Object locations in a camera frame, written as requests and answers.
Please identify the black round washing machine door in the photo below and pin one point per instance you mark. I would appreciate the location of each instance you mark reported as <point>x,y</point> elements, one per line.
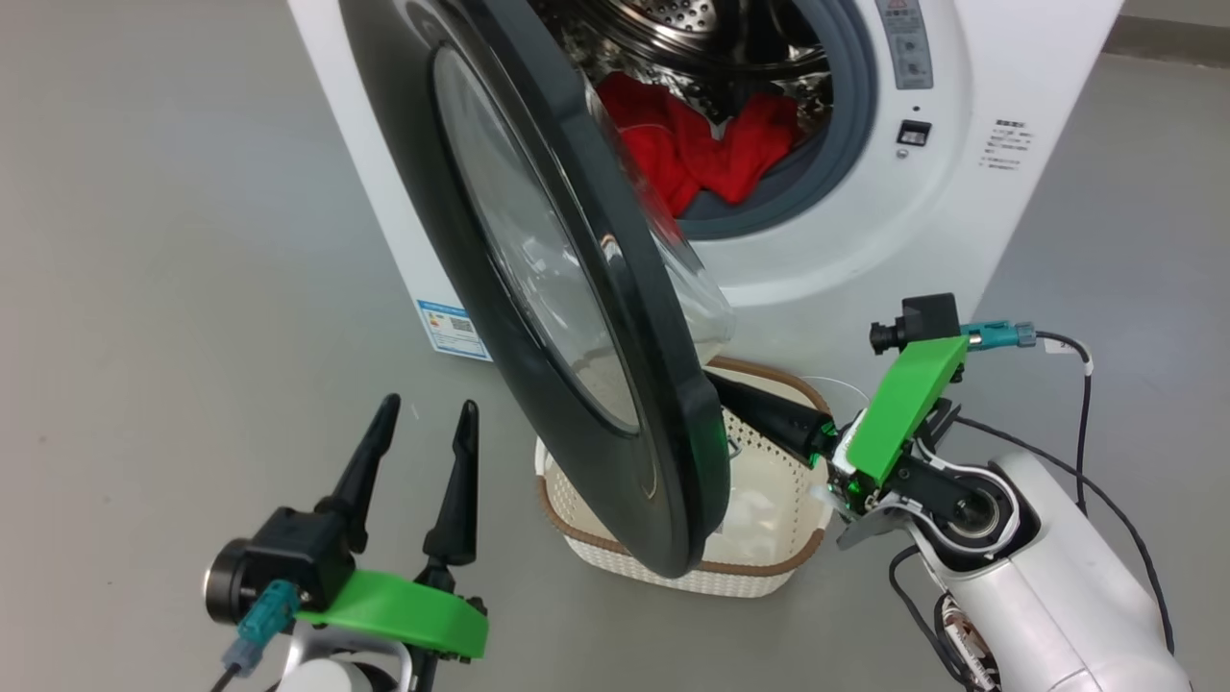
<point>404,144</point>

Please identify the grey rubber door gasket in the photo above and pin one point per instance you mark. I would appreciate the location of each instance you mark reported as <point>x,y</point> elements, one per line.
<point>848,115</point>

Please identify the cream perforated laundry basket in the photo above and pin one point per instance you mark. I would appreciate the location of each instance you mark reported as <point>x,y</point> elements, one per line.
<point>769,577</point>

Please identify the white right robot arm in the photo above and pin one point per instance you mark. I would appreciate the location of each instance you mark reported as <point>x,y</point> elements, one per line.
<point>1057,577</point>

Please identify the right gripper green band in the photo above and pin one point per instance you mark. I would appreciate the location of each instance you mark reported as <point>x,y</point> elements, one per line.
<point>913,404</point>

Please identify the grey warning sticker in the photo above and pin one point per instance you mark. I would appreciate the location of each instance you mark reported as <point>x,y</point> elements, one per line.
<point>905,43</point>

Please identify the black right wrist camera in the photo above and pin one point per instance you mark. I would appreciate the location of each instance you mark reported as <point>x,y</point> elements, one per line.
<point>927,319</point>

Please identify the stainless steel washer drum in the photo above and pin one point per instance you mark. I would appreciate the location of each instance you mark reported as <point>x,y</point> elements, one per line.
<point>673,29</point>

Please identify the red cloth garment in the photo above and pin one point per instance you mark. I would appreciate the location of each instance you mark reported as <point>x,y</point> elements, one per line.
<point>692,144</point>

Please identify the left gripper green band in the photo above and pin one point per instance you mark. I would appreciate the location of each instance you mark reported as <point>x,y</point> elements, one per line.
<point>404,610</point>

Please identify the white front-load washing machine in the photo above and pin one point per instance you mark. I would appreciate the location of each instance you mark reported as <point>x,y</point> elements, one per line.
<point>1009,58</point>

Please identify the black door lock latch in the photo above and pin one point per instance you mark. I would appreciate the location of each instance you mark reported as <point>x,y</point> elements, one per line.
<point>914,133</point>

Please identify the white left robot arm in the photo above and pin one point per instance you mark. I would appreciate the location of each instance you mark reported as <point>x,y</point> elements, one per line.
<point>322,678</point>

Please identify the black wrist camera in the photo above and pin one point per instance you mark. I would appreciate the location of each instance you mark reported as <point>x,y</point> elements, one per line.
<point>927,319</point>
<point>288,557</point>

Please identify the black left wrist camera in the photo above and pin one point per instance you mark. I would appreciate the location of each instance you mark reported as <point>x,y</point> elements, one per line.
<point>288,557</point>

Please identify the printed text notice label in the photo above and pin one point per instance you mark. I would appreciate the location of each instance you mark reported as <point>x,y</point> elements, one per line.
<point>1006,144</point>

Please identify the blue energy label sticker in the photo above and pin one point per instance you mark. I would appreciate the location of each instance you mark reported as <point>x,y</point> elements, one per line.
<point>454,330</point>

